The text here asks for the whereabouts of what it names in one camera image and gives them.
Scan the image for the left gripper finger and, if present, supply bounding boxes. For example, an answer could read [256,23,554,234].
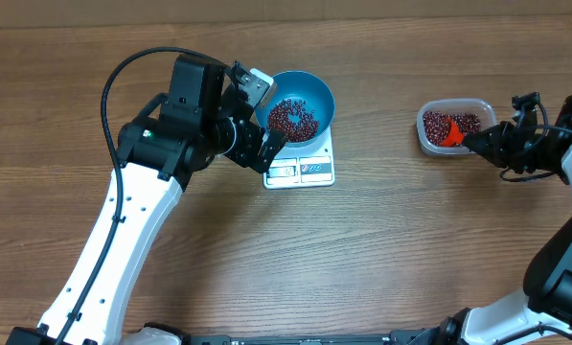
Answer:
[230,61,253,94]
[252,129,286,173]

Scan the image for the red beans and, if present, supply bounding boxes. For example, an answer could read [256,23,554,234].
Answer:
[266,99,482,147]

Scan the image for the red scoop blue handle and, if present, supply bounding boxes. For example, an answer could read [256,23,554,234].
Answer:
[440,118,466,147]

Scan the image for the blue metal bowl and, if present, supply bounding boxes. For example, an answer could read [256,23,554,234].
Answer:
[255,71,336,148]

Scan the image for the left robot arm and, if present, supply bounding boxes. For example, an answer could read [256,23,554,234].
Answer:
[7,49,285,344]

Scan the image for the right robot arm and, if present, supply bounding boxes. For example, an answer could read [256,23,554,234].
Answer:
[416,92,572,344]

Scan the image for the white kitchen scale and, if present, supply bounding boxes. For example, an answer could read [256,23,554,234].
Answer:
[263,127,336,190]

